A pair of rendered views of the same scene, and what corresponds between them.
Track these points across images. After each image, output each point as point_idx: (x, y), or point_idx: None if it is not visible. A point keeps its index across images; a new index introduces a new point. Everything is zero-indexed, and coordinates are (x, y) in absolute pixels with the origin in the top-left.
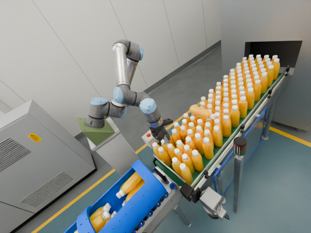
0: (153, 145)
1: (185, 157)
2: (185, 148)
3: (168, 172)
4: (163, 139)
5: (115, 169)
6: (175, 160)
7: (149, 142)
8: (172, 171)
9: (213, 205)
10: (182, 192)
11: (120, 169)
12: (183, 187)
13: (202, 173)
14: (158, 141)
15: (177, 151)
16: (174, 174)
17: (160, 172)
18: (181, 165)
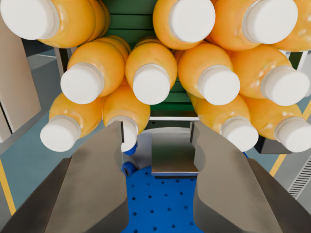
0: (60, 145)
1: (300, 95)
2: (278, 39)
3: (159, 107)
4: (68, 79)
5: (1, 153)
6: (247, 139)
7: (8, 132)
8: (194, 119)
9: (310, 88)
10: (270, 153)
11: (7, 140)
12: (270, 143)
13: (305, 57)
14: (21, 60)
15: (235, 92)
16: (182, 101)
17: (186, 174)
18: (296, 142)
